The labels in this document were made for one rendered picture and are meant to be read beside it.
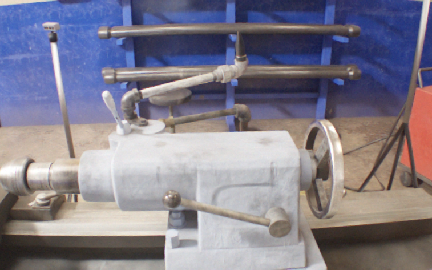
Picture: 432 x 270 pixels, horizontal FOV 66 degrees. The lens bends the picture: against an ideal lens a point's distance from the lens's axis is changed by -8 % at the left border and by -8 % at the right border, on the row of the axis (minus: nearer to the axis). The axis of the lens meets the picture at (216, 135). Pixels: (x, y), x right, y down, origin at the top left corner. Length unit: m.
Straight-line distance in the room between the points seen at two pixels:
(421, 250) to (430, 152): 1.68
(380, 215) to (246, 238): 0.53
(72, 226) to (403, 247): 1.00
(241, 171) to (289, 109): 3.37
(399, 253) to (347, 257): 0.17
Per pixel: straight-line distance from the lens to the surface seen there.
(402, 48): 4.36
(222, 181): 0.70
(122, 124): 0.80
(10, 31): 4.18
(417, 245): 1.28
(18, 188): 0.84
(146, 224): 1.04
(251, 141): 0.76
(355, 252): 1.18
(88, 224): 1.08
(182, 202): 0.65
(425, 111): 2.85
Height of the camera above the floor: 1.48
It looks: 24 degrees down
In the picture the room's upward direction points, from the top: straight up
